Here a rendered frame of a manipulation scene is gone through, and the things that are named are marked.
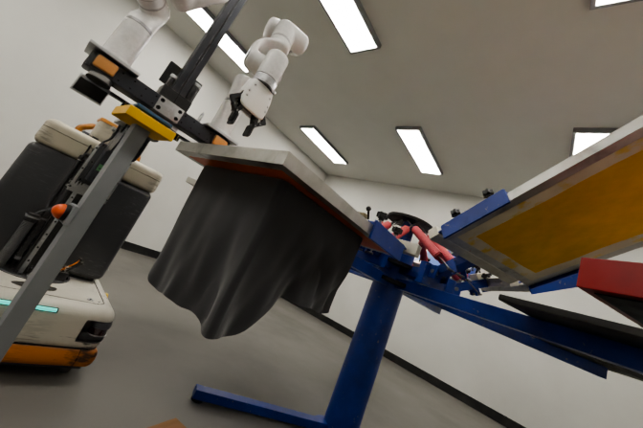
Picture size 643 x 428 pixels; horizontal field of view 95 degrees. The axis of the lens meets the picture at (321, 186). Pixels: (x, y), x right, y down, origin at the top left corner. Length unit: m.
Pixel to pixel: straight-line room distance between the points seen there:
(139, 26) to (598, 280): 1.63
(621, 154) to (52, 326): 2.04
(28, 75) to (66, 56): 0.43
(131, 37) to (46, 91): 3.38
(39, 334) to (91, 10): 3.96
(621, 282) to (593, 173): 0.37
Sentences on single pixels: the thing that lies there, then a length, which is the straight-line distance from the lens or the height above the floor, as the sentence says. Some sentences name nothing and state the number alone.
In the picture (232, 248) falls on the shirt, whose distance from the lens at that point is 0.85.
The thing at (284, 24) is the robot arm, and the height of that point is 1.56.
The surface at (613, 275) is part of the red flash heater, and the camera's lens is 1.12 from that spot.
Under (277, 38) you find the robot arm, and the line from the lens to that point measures 1.22.
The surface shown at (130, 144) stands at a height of 0.87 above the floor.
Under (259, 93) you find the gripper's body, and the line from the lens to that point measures 0.99.
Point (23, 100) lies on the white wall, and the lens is 4.63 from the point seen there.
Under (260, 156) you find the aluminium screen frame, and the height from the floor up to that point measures 0.97.
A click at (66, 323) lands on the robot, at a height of 0.21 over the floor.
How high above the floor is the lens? 0.76
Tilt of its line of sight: 15 degrees up
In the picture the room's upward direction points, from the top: 24 degrees clockwise
